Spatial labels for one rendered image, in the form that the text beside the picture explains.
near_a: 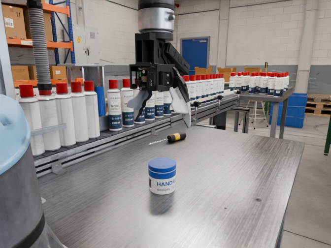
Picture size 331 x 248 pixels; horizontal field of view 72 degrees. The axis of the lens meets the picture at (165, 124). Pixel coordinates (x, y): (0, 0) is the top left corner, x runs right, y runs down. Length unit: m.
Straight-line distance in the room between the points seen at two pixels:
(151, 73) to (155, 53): 0.04
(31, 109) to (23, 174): 0.48
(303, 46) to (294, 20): 0.75
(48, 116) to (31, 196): 0.51
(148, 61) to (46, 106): 0.38
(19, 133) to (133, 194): 0.39
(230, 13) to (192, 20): 1.31
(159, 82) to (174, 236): 0.30
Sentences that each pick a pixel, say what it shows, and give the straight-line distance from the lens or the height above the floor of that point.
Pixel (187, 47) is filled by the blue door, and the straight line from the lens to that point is 8.66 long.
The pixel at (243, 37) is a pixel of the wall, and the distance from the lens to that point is 8.07.
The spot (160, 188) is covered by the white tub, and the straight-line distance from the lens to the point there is 0.58.
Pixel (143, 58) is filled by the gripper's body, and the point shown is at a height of 1.15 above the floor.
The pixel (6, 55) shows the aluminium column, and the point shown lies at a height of 1.15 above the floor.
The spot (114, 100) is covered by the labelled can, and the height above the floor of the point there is 1.01.
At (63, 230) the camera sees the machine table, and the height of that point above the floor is 0.83.
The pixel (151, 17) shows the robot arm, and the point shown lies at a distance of 0.49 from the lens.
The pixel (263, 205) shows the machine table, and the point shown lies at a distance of 0.59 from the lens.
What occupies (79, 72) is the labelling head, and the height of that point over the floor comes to 1.11.
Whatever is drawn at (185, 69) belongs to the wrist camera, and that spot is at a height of 1.13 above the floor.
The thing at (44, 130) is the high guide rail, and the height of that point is 0.96.
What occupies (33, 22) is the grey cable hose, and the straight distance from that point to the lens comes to 0.66.
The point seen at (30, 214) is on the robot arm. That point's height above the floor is 0.99.
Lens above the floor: 1.13
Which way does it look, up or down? 14 degrees down
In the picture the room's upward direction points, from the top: straight up
